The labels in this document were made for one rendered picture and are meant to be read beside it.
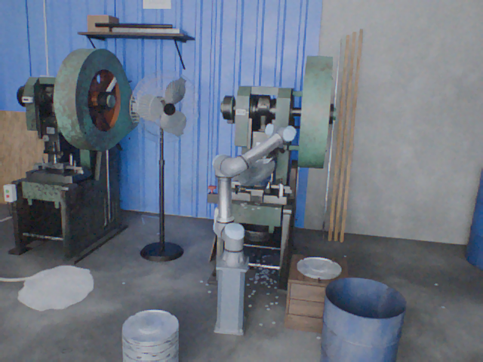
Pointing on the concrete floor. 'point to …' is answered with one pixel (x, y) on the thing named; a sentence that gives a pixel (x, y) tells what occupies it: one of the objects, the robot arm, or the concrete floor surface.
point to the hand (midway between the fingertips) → (264, 161)
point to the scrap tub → (361, 321)
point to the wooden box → (307, 296)
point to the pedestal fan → (155, 251)
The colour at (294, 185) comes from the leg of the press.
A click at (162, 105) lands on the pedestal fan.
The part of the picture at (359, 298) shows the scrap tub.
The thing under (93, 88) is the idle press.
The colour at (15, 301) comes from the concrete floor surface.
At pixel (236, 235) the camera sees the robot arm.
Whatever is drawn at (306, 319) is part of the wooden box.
